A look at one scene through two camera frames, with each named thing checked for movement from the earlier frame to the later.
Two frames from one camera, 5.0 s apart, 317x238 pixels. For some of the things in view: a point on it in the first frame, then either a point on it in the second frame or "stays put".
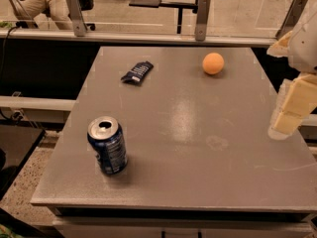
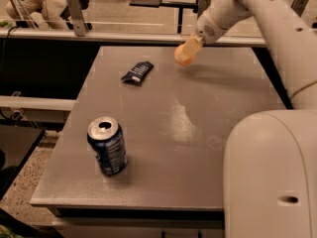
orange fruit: (213, 63) -> (185, 53)
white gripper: (306, 50) -> (208, 29)
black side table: (17, 144) stays put
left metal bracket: (76, 14) stays put
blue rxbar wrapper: (138, 74) stays put
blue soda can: (105, 135) stays put
